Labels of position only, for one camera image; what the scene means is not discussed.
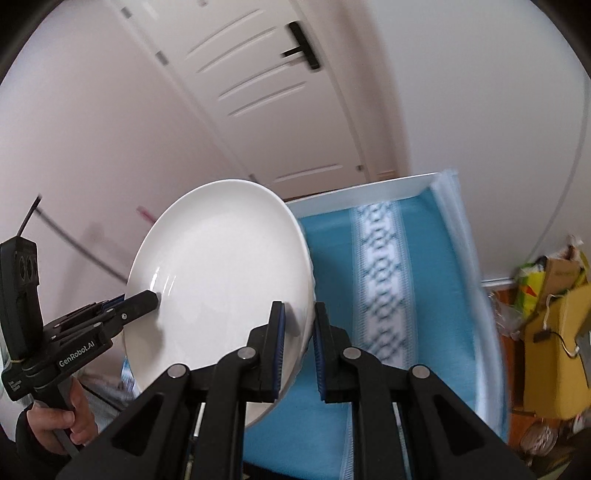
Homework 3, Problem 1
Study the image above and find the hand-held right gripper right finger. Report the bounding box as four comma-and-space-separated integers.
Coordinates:
311, 301, 536, 480

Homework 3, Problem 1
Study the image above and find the yellow cardboard box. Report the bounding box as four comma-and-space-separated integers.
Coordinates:
522, 281, 591, 421

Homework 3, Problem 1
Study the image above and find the blue patterned tablecloth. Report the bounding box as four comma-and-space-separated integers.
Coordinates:
242, 171, 509, 480

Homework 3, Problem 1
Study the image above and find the brown cardboard box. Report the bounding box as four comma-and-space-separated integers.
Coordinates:
545, 256, 587, 296

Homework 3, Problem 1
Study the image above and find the green yellow bag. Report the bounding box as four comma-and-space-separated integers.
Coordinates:
515, 261, 555, 324

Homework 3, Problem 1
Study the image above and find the white cable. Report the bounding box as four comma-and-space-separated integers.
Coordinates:
536, 291, 583, 357

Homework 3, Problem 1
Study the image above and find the white chair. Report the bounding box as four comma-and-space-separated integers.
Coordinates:
284, 172, 439, 215

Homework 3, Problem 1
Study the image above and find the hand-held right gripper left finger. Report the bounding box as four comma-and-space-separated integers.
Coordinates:
55, 301, 289, 480

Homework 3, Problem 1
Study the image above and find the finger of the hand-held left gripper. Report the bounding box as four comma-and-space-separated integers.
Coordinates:
46, 290, 160, 342

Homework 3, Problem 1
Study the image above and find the black door handle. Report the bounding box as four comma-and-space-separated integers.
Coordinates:
281, 21, 320, 71

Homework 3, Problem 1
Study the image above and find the white panelled door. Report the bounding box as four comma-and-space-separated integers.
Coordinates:
106, 0, 398, 190

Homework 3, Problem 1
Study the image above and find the white plate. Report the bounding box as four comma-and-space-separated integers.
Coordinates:
122, 179, 315, 430

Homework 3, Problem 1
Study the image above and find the person's left hand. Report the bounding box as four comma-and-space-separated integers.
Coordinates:
25, 381, 95, 455

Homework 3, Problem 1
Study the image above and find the clear plastic bag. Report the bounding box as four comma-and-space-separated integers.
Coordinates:
489, 295, 523, 339

